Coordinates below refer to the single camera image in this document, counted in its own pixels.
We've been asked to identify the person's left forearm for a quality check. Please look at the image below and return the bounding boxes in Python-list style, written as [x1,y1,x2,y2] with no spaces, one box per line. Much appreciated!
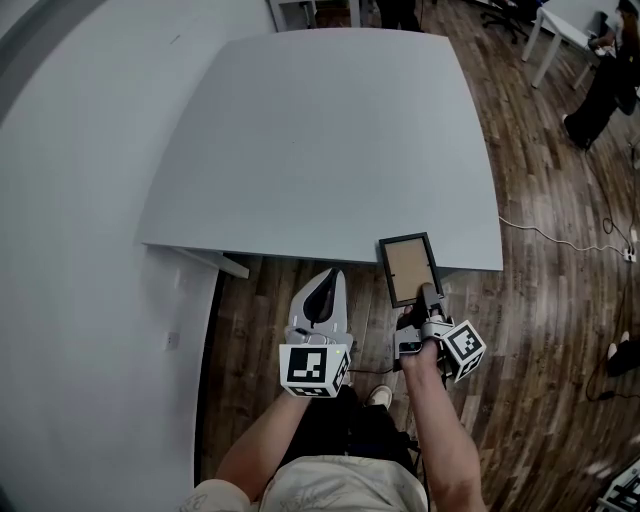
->
[214,389,311,501]

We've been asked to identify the black waist pack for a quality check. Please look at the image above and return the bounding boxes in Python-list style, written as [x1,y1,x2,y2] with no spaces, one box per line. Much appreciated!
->
[344,429,421,474]

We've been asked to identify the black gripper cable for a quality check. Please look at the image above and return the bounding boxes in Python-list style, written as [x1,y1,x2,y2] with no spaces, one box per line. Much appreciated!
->
[417,439,432,506]

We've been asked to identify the person's right forearm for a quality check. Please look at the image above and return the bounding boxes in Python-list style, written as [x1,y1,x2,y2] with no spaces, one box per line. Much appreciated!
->
[401,339,489,512]

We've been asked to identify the black picture frame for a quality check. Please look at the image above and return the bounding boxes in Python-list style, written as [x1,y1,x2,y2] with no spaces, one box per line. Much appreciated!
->
[378,231,445,309]

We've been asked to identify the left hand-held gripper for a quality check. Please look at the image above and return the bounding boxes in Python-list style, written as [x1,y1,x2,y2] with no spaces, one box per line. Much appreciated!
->
[278,267,355,400]

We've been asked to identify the person's right white shoe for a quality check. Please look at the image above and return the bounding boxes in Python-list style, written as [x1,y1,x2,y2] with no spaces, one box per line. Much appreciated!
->
[367,384,394,409]

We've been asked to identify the person's black trousers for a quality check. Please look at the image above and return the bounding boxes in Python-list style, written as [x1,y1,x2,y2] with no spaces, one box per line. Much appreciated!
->
[289,384,401,459]

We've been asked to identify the white metal rack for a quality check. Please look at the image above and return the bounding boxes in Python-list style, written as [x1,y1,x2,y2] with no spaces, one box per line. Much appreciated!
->
[597,457,640,512]

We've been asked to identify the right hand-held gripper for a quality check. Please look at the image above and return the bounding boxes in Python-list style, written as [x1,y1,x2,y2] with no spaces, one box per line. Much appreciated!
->
[392,282,488,384]

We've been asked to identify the person's beige printed shirt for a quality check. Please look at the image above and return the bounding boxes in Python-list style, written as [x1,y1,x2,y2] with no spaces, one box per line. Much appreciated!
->
[179,454,429,512]

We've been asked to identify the white cable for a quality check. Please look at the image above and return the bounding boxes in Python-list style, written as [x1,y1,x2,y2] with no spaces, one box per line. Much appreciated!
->
[498,215,631,256]

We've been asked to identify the grey table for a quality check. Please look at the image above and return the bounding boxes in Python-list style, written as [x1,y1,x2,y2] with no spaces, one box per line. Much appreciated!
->
[137,27,504,280]

